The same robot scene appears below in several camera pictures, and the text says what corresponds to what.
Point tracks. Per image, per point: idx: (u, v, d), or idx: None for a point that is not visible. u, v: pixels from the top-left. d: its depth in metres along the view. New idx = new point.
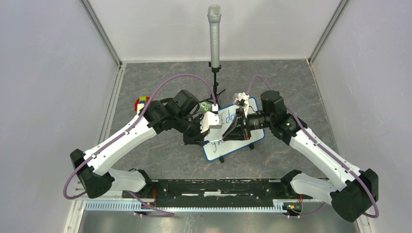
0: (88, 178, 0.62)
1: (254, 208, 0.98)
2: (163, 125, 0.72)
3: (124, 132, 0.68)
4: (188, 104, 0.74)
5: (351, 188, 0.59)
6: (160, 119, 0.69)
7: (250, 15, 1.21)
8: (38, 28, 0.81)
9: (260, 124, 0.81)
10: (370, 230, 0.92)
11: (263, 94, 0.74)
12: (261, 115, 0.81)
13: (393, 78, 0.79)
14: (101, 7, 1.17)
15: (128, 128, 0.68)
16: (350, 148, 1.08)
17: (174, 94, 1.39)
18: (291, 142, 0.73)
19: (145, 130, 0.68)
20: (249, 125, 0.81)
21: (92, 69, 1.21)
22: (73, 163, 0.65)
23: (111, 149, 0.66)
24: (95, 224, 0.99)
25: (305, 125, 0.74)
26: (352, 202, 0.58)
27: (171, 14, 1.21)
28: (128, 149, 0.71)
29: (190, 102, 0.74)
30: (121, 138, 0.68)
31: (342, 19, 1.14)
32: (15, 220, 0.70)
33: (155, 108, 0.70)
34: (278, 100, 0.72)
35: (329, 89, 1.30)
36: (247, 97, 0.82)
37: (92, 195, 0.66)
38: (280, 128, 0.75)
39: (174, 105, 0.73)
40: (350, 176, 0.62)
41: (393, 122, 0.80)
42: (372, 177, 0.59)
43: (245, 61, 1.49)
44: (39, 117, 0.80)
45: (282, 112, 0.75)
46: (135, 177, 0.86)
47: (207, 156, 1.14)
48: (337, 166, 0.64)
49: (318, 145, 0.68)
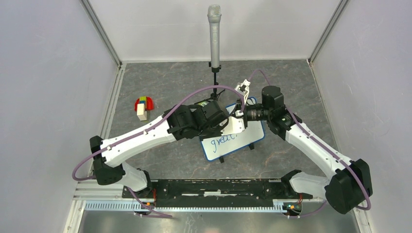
0: (97, 168, 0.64)
1: (254, 208, 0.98)
2: (185, 133, 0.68)
3: (142, 131, 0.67)
4: (217, 117, 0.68)
5: (341, 176, 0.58)
6: (181, 127, 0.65)
7: (250, 15, 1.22)
8: (38, 28, 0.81)
9: (257, 116, 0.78)
10: (370, 229, 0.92)
11: (264, 89, 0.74)
12: (259, 108, 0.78)
13: (393, 78, 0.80)
14: (102, 7, 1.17)
15: (147, 128, 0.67)
16: (350, 148, 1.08)
17: (174, 94, 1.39)
18: (286, 137, 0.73)
19: (163, 135, 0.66)
20: (246, 116, 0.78)
21: (92, 69, 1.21)
22: (91, 148, 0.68)
23: (127, 145, 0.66)
24: (95, 224, 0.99)
25: (300, 121, 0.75)
26: (342, 191, 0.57)
27: (171, 14, 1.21)
28: (145, 148, 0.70)
29: (219, 114, 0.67)
30: (139, 136, 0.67)
31: (342, 20, 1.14)
32: (15, 221, 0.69)
33: (180, 113, 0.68)
34: (278, 96, 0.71)
35: (329, 89, 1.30)
36: (248, 84, 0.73)
37: (101, 182, 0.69)
38: (277, 124, 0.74)
39: (203, 116, 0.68)
40: (341, 166, 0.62)
41: (393, 122, 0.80)
42: (363, 168, 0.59)
43: (245, 61, 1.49)
44: (39, 117, 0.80)
45: (280, 108, 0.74)
46: (140, 178, 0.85)
47: (207, 156, 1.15)
48: (329, 156, 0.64)
49: (312, 137, 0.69)
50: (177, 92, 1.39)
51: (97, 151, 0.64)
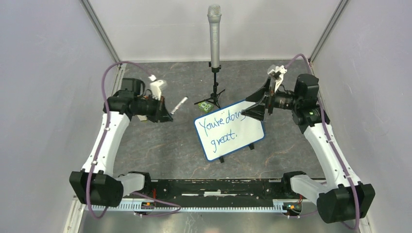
0: (104, 182, 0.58)
1: (254, 208, 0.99)
2: (132, 109, 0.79)
3: (104, 130, 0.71)
4: (136, 86, 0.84)
5: (341, 191, 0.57)
6: (126, 104, 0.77)
7: (250, 15, 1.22)
8: (39, 28, 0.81)
9: (285, 105, 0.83)
10: (370, 230, 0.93)
11: (301, 76, 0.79)
12: (289, 96, 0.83)
13: (393, 79, 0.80)
14: (102, 7, 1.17)
15: (106, 125, 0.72)
16: (350, 148, 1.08)
17: (174, 93, 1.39)
18: (306, 130, 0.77)
19: (119, 118, 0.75)
20: (275, 102, 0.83)
21: (92, 69, 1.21)
22: (76, 185, 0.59)
23: (104, 149, 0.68)
24: (95, 224, 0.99)
25: (327, 122, 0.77)
26: (336, 205, 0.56)
27: (171, 14, 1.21)
28: (117, 145, 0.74)
29: (136, 82, 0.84)
30: (106, 135, 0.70)
31: (342, 20, 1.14)
32: (15, 221, 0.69)
33: (115, 101, 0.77)
34: (312, 86, 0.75)
35: (329, 89, 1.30)
36: (285, 71, 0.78)
37: (112, 202, 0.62)
38: (301, 115, 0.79)
39: (128, 92, 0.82)
40: (346, 182, 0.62)
41: (393, 123, 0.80)
42: (368, 192, 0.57)
43: (245, 61, 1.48)
44: (40, 117, 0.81)
45: (311, 100, 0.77)
46: (135, 176, 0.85)
47: (207, 156, 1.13)
48: (339, 169, 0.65)
49: (331, 143, 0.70)
50: (177, 92, 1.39)
51: (90, 170, 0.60)
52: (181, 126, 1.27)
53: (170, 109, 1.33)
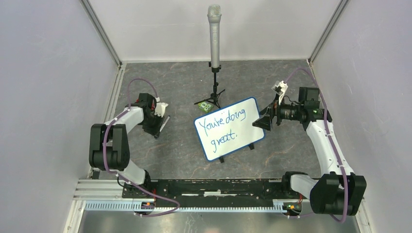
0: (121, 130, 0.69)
1: (254, 208, 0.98)
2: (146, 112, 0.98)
3: (127, 109, 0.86)
4: (150, 99, 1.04)
5: (332, 178, 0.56)
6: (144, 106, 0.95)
7: (250, 15, 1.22)
8: (38, 28, 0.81)
9: (290, 115, 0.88)
10: (370, 230, 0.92)
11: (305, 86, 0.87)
12: (294, 107, 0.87)
13: (393, 78, 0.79)
14: (102, 7, 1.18)
15: (128, 107, 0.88)
16: (350, 148, 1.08)
17: (174, 94, 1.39)
18: (308, 127, 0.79)
19: (137, 111, 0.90)
20: (280, 113, 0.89)
21: (92, 69, 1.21)
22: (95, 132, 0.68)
23: (124, 117, 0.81)
24: (95, 224, 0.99)
25: (329, 120, 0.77)
26: (326, 190, 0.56)
27: (171, 14, 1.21)
28: (132, 125, 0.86)
29: (150, 96, 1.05)
30: (127, 111, 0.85)
31: (342, 19, 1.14)
32: (15, 221, 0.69)
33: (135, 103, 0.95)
34: (311, 89, 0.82)
35: (329, 89, 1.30)
36: (285, 86, 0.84)
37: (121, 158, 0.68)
38: (306, 112, 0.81)
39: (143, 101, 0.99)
40: (338, 171, 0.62)
41: (393, 122, 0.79)
42: (360, 183, 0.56)
43: (245, 61, 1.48)
44: (39, 117, 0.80)
45: (313, 102, 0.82)
46: (138, 168, 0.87)
47: (207, 156, 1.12)
48: (334, 158, 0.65)
49: (330, 136, 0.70)
50: (177, 92, 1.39)
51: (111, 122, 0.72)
52: (181, 127, 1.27)
53: (170, 109, 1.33)
